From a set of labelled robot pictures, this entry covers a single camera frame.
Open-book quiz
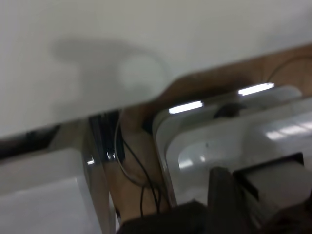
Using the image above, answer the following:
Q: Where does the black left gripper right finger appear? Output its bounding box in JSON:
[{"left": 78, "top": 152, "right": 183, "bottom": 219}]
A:
[{"left": 208, "top": 166, "right": 248, "bottom": 234}]

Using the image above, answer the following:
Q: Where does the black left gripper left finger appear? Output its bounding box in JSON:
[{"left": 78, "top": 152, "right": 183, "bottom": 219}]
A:
[{"left": 117, "top": 201, "right": 213, "bottom": 234}]

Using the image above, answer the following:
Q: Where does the white plastic bin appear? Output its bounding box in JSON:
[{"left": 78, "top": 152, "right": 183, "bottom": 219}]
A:
[{"left": 152, "top": 85, "right": 312, "bottom": 208}]

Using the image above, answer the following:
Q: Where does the chrome table leg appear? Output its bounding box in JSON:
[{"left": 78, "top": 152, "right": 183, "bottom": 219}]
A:
[{"left": 81, "top": 116, "right": 117, "bottom": 234}]

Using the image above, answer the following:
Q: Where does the white box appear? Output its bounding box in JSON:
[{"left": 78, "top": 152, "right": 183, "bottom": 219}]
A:
[{"left": 0, "top": 148, "right": 100, "bottom": 234}]

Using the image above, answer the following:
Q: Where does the thin black cable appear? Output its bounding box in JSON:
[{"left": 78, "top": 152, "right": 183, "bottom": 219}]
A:
[{"left": 121, "top": 138, "right": 162, "bottom": 218}]

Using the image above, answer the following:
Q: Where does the grey box with black frame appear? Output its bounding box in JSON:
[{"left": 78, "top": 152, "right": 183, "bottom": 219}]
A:
[{"left": 232, "top": 152, "right": 312, "bottom": 220}]

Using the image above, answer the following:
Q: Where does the grey cable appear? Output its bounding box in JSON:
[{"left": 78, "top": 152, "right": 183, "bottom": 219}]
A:
[{"left": 113, "top": 112, "right": 147, "bottom": 186}]

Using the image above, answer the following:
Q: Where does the thin dark curved wire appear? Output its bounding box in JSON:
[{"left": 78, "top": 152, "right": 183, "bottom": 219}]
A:
[{"left": 265, "top": 55, "right": 312, "bottom": 84}]

